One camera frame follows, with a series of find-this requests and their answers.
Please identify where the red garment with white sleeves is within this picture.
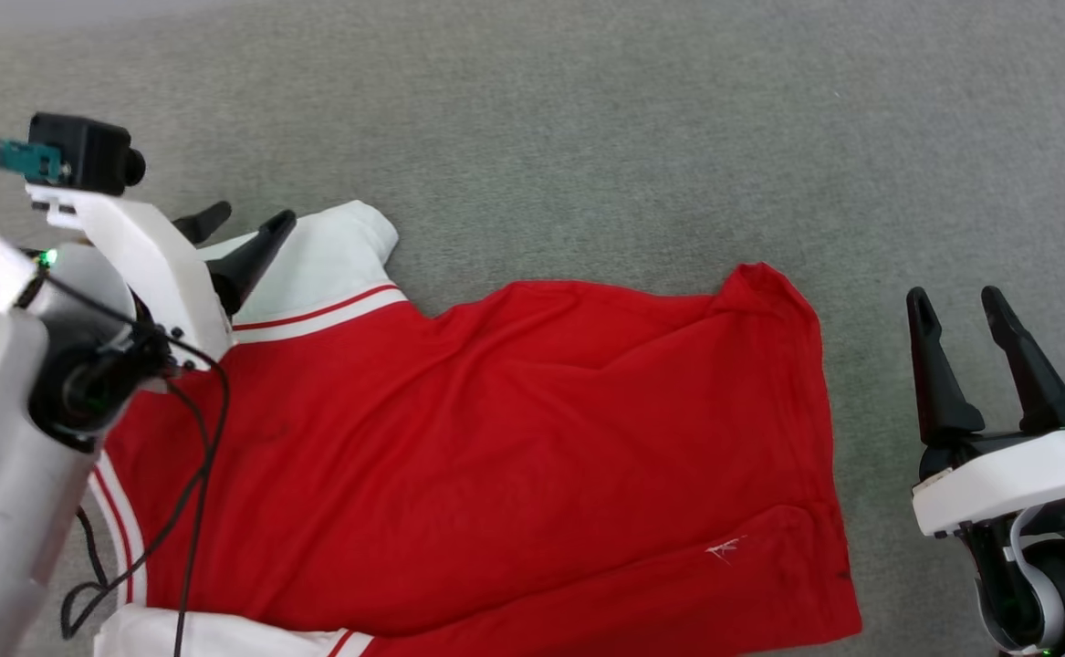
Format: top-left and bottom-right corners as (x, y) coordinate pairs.
(85, 200), (864, 657)

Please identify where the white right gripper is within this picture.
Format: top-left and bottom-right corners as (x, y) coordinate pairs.
(905, 285), (1065, 538)

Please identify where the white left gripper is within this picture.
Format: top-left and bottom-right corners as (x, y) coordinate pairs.
(25, 182), (299, 371)

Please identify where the teal left camera connector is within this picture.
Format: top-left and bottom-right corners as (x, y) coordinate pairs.
(0, 137), (69, 183)

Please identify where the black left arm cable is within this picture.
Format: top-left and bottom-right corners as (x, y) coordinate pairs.
(0, 146), (233, 657)

